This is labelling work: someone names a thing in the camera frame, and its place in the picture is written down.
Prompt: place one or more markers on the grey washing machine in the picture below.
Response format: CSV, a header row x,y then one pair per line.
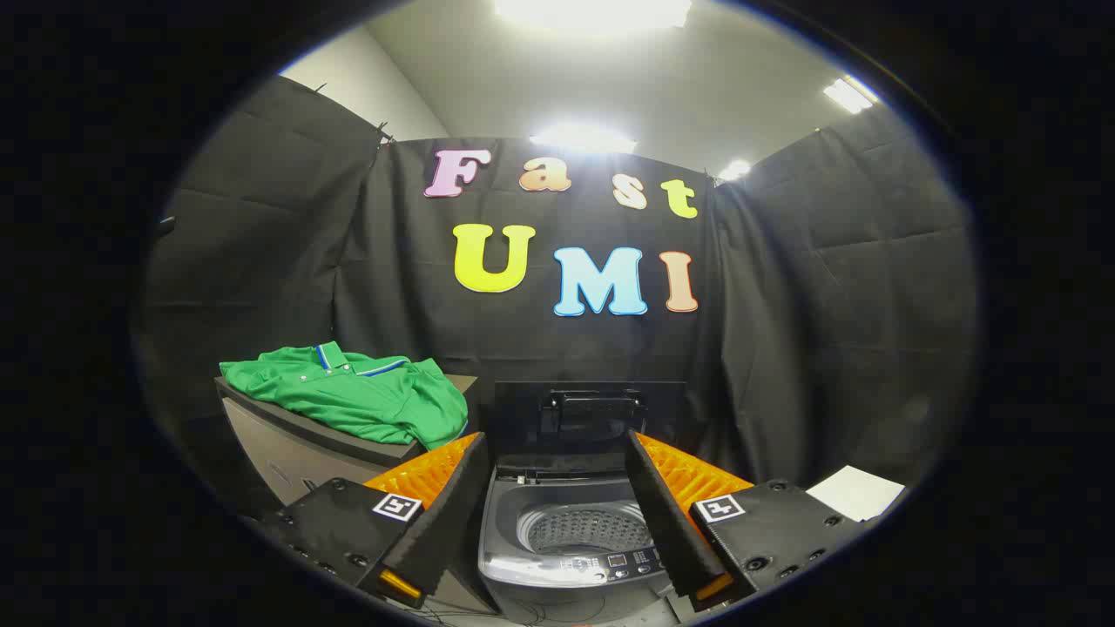
x,y
514,522

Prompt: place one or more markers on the black backdrop cloth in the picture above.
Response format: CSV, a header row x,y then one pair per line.
x,y
523,340

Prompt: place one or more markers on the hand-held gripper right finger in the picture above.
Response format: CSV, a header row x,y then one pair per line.
x,y
666,514

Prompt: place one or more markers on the green polo shirt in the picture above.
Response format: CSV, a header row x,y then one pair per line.
x,y
366,401

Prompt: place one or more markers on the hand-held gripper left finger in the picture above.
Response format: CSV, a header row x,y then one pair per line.
x,y
444,514

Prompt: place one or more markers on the ceiling light panel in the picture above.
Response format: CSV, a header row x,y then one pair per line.
x,y
849,94
592,13
582,138
733,170

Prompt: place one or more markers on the grey cabinet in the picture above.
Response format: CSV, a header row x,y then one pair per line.
x,y
279,453

